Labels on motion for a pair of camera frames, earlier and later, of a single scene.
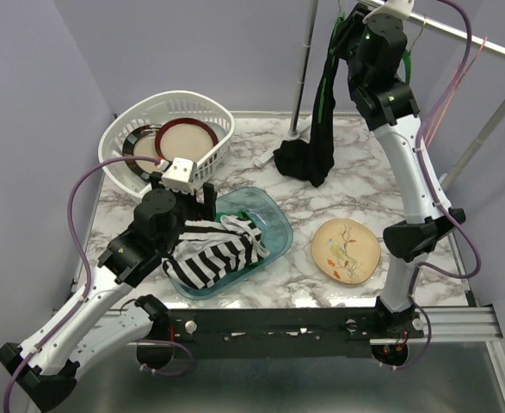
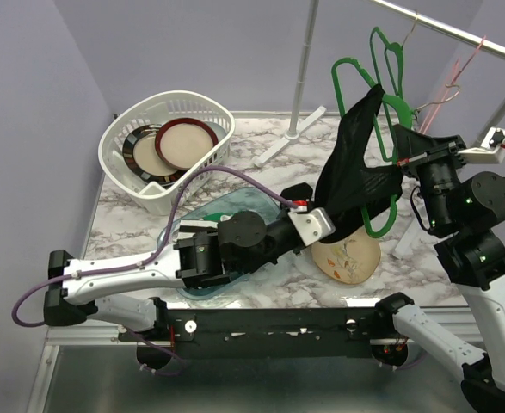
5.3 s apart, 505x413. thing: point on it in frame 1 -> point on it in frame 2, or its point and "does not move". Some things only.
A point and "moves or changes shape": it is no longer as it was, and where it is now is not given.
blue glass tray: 266,208 does not move
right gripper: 352,25 -> 414,147
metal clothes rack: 298,132 does not move
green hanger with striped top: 408,59 moves or changes shape
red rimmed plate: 185,138 does not move
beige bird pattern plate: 345,250 does not move
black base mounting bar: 283,333 does not move
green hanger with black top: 325,99 -> 361,178
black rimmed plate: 140,141 does not move
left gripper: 200,211 -> 286,217
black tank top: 312,158 -> 347,187
